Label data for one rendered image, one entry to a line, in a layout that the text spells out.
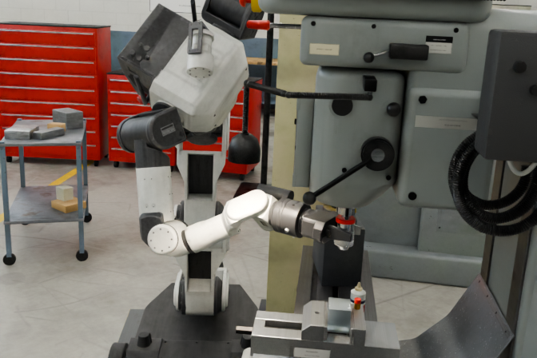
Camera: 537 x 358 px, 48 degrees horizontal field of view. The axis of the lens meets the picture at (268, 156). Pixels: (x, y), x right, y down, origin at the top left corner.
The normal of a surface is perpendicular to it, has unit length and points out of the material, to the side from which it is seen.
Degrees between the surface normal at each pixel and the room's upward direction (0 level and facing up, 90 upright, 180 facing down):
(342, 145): 90
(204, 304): 104
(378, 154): 90
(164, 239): 77
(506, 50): 90
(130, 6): 90
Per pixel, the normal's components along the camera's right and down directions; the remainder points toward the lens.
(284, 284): -0.11, 0.24
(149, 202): -0.17, 0.00
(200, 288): 0.06, -0.75
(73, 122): 0.74, 0.19
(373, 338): 0.04, -0.97
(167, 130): 0.75, -0.06
